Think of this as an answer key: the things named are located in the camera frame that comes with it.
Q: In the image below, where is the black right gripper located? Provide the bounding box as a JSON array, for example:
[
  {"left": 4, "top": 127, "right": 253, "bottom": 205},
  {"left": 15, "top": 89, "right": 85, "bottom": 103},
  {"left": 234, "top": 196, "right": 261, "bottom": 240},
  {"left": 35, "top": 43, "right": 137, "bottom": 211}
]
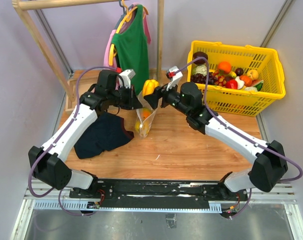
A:
[{"left": 144, "top": 79, "right": 190, "bottom": 117}]

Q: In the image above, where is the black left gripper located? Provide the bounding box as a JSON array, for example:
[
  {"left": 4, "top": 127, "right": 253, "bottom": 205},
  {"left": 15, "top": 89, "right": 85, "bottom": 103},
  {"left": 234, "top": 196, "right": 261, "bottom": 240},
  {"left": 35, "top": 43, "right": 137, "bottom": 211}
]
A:
[{"left": 108, "top": 84, "right": 143, "bottom": 111}]

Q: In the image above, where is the yellow bell pepper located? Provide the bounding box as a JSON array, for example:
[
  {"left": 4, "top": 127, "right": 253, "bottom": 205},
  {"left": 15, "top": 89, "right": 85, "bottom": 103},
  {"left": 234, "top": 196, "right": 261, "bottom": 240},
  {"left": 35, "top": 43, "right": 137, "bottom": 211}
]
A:
[
  {"left": 142, "top": 79, "right": 160, "bottom": 97},
  {"left": 134, "top": 119, "right": 150, "bottom": 136}
]

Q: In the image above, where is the orange green mango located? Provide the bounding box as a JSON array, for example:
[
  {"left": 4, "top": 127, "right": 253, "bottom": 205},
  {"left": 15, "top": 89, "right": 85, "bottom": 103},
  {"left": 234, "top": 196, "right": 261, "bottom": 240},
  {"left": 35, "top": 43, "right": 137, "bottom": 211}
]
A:
[{"left": 141, "top": 107, "right": 153, "bottom": 120}]

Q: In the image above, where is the clear dotted zip top bag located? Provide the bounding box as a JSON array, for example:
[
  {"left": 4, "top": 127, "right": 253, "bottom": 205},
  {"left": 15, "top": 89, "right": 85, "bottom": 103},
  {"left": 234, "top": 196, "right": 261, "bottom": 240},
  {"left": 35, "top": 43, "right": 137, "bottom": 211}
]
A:
[{"left": 134, "top": 79, "right": 160, "bottom": 138}]

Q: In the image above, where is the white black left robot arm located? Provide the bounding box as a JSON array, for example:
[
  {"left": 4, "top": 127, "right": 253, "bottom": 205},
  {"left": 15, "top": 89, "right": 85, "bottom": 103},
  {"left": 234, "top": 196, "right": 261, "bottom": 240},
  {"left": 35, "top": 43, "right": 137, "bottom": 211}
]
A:
[{"left": 28, "top": 67, "right": 142, "bottom": 198}]

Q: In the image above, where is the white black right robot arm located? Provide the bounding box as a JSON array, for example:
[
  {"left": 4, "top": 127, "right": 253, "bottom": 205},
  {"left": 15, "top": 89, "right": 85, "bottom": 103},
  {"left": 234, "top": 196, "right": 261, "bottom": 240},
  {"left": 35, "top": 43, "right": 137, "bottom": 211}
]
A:
[{"left": 142, "top": 82, "right": 288, "bottom": 200}]

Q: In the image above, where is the green tank top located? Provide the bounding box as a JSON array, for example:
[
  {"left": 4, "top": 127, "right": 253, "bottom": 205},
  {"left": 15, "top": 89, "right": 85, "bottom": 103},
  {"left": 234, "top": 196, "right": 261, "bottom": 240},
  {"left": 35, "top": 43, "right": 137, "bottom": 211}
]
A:
[{"left": 111, "top": 4, "right": 149, "bottom": 95}]

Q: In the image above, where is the yellow clothes hanger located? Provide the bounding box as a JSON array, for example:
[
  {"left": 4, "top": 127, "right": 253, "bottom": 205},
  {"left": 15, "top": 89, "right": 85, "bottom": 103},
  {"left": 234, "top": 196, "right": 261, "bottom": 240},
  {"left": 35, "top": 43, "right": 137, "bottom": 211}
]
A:
[{"left": 108, "top": 4, "right": 150, "bottom": 66}]

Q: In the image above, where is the wooden clothes rack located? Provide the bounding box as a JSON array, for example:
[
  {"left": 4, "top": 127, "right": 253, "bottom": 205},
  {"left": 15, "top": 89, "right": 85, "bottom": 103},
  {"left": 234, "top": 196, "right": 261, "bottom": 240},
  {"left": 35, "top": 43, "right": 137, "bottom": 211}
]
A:
[{"left": 12, "top": 0, "right": 164, "bottom": 115}]

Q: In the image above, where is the dark navy cloth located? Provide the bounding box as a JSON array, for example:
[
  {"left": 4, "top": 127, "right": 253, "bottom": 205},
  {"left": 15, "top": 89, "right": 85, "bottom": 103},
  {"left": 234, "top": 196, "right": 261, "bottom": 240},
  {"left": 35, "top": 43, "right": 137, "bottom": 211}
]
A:
[{"left": 74, "top": 112, "right": 134, "bottom": 159}]

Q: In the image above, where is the purple grape bunch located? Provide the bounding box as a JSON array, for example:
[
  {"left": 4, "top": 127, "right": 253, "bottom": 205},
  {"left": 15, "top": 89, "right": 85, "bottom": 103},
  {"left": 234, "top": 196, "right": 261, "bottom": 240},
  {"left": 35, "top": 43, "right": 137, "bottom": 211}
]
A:
[{"left": 190, "top": 72, "right": 218, "bottom": 85}]

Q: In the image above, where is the pink shirt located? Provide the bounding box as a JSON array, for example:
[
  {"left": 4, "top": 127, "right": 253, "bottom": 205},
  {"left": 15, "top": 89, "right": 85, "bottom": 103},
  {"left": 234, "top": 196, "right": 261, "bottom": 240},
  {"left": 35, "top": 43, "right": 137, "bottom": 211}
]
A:
[{"left": 102, "top": 2, "right": 152, "bottom": 68}]

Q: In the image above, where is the dark purple round fruit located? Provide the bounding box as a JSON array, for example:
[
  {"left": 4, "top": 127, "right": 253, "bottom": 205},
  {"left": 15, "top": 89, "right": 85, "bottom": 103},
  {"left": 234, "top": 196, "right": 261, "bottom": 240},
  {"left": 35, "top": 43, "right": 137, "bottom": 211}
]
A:
[{"left": 192, "top": 51, "right": 209, "bottom": 65}]

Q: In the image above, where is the orange fruit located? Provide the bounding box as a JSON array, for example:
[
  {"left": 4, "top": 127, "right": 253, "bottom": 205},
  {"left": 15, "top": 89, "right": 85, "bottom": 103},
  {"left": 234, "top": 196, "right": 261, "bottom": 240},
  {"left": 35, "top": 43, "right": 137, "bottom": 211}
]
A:
[{"left": 217, "top": 61, "right": 232, "bottom": 74}]

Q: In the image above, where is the yellow peach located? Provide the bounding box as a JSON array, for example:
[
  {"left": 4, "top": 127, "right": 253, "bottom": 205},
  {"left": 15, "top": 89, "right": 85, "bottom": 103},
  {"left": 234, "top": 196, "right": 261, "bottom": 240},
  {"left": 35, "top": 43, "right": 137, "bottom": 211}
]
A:
[{"left": 247, "top": 69, "right": 259, "bottom": 81}]

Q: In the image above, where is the watermelon slice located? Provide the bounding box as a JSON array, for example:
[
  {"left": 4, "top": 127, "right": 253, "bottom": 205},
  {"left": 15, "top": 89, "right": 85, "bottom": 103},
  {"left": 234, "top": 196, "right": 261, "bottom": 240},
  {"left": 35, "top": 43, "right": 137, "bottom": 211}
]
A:
[{"left": 251, "top": 79, "right": 264, "bottom": 92}]

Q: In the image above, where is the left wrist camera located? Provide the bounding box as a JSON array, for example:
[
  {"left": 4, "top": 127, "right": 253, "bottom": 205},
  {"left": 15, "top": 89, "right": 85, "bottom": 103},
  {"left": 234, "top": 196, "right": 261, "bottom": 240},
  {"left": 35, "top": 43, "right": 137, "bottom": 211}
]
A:
[{"left": 115, "top": 69, "right": 136, "bottom": 90}]

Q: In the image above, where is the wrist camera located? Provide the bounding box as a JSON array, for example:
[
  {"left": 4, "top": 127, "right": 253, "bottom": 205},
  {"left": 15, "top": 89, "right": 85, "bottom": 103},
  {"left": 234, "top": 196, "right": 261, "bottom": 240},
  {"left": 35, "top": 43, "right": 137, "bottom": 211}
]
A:
[
  {"left": 115, "top": 69, "right": 136, "bottom": 90},
  {"left": 166, "top": 66, "right": 183, "bottom": 91}
]

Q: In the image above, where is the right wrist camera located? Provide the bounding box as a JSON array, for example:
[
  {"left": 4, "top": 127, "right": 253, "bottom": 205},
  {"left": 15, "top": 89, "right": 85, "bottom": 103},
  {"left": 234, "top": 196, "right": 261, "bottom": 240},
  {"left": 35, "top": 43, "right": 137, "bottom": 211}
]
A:
[{"left": 166, "top": 66, "right": 183, "bottom": 91}]

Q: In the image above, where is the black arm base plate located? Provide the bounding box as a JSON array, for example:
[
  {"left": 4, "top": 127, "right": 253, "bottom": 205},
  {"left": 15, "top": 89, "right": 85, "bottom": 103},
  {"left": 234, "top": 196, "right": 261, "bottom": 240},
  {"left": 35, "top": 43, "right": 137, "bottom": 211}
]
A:
[{"left": 69, "top": 178, "right": 248, "bottom": 209}]

